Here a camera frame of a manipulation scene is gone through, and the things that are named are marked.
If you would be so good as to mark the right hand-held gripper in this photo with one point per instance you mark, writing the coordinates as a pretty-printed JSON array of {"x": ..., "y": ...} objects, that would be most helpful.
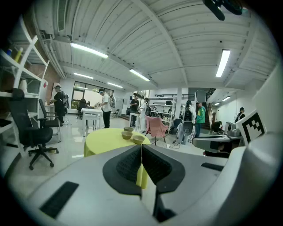
[{"x": 254, "y": 128}]

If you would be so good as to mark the white storage rack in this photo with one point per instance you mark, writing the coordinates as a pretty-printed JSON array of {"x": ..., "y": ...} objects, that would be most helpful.
[{"x": 162, "y": 106}]

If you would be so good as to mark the round table with yellow-green cloth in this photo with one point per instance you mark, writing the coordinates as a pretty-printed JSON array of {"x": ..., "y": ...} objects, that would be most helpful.
[{"x": 104, "y": 141}]

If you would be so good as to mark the black swivel office chair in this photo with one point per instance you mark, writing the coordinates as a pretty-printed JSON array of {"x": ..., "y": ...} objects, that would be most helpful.
[{"x": 33, "y": 132}]

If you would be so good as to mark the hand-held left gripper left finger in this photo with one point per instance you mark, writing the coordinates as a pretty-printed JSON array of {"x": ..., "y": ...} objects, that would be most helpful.
[{"x": 126, "y": 167}]

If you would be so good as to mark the tan bowl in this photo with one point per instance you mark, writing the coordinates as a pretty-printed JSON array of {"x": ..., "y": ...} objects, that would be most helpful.
[
  {"x": 128, "y": 129},
  {"x": 138, "y": 140},
  {"x": 127, "y": 135}
]

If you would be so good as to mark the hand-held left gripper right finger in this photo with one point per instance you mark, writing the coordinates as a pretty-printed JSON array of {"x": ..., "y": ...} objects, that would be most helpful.
[{"x": 159, "y": 170}]

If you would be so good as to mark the white cabinet red label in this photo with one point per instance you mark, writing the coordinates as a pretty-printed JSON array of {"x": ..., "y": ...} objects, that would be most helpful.
[{"x": 43, "y": 90}]

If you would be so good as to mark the white side desk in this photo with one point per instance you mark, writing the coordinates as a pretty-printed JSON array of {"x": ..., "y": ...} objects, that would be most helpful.
[{"x": 49, "y": 108}]

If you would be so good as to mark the pink cloth covered chair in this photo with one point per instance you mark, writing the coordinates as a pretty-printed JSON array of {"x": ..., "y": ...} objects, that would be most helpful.
[{"x": 154, "y": 125}]

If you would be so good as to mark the yellow bottle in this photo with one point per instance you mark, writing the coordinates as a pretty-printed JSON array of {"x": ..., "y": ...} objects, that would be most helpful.
[{"x": 18, "y": 54}]

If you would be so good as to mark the white rectangular table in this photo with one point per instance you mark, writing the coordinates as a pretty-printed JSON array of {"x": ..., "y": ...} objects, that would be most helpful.
[{"x": 91, "y": 111}]

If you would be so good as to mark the white power strip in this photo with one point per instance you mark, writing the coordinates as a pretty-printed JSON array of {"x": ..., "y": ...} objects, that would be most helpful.
[{"x": 169, "y": 145}]

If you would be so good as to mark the large dark-framed window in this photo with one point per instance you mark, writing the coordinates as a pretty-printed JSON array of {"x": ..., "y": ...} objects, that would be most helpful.
[{"x": 90, "y": 96}]

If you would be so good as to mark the small white table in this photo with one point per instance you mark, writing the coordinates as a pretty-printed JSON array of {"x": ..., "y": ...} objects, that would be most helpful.
[{"x": 133, "y": 114}]

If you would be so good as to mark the dark blue chair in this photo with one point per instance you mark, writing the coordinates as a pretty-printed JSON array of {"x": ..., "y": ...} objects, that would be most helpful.
[{"x": 177, "y": 124}]

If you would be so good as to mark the grey gripper-mounted camera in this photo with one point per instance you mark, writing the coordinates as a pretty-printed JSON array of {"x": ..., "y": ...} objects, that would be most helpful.
[{"x": 234, "y": 132}]

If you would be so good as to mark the white shelving unit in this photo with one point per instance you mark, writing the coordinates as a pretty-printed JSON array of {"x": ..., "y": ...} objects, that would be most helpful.
[{"x": 21, "y": 68}]

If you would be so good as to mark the black desk chair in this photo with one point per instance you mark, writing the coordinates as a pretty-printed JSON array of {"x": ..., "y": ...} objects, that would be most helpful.
[{"x": 82, "y": 106}]

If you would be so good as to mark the ceiling tube light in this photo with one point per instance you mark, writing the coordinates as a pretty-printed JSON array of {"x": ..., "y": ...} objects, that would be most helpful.
[
  {"x": 115, "y": 85},
  {"x": 83, "y": 75},
  {"x": 139, "y": 75},
  {"x": 88, "y": 50},
  {"x": 226, "y": 98},
  {"x": 222, "y": 62}
]

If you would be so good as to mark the black metal-frame armchair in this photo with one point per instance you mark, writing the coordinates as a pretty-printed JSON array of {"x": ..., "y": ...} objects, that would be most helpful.
[{"x": 47, "y": 118}]

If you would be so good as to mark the white air conditioner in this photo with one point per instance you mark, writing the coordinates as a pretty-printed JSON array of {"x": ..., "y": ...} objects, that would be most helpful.
[{"x": 50, "y": 15}]

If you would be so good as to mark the grey racing chair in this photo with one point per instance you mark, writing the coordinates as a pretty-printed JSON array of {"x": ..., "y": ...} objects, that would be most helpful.
[{"x": 188, "y": 128}]

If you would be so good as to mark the black folding chair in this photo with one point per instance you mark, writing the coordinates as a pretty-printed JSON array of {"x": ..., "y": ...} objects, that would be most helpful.
[{"x": 116, "y": 113}]

